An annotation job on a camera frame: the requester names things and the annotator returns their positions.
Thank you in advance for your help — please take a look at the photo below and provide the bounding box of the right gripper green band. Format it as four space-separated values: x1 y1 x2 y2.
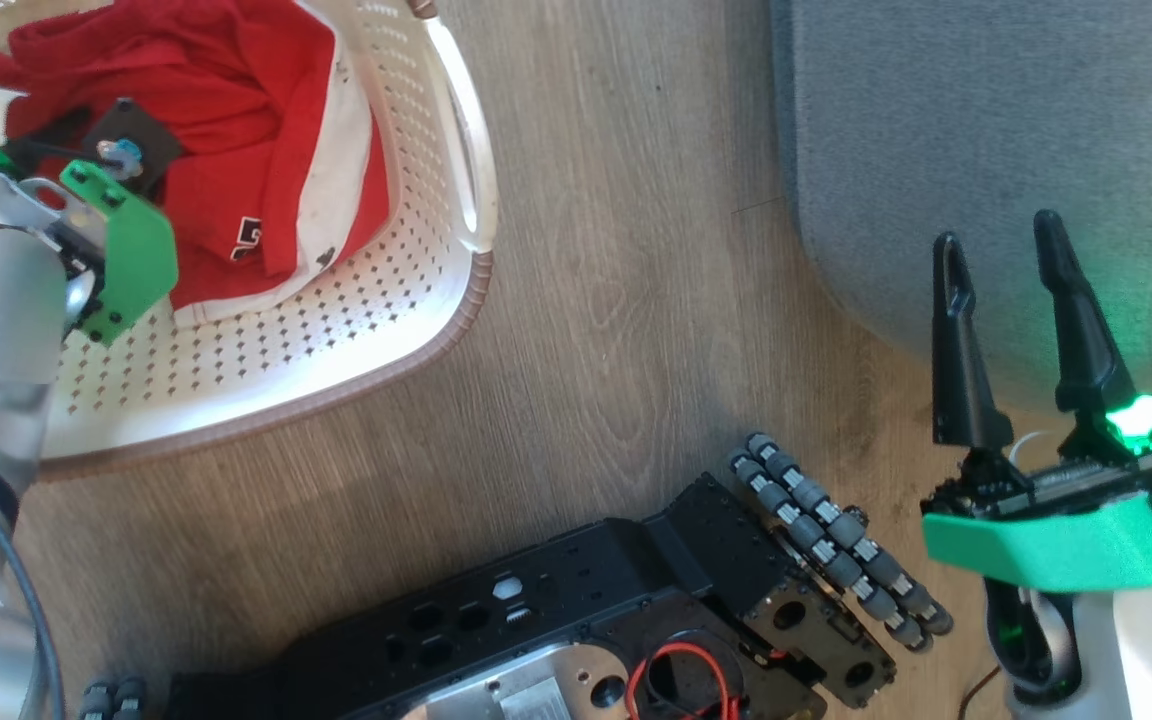
920 209 1152 594

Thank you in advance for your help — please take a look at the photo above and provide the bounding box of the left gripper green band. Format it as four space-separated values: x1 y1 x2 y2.
0 128 180 347

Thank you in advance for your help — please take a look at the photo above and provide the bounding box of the red and white garment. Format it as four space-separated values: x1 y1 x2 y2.
0 0 393 327

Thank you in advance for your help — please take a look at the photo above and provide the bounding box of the grey fabric sofa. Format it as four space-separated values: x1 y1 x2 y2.
771 0 1152 421

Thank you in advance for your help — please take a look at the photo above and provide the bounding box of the white perforated laundry basket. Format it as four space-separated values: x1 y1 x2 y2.
0 0 498 483

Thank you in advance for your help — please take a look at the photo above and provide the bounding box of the grey roller omni wheel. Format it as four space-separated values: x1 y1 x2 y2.
728 431 956 654

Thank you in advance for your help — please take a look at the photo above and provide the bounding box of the small grey roller wheel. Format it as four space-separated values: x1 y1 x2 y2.
76 677 150 720

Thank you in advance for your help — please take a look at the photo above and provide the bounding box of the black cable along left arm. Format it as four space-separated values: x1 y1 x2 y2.
0 448 67 720

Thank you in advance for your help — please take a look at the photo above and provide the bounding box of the red cable on base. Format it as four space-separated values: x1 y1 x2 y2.
625 642 743 720

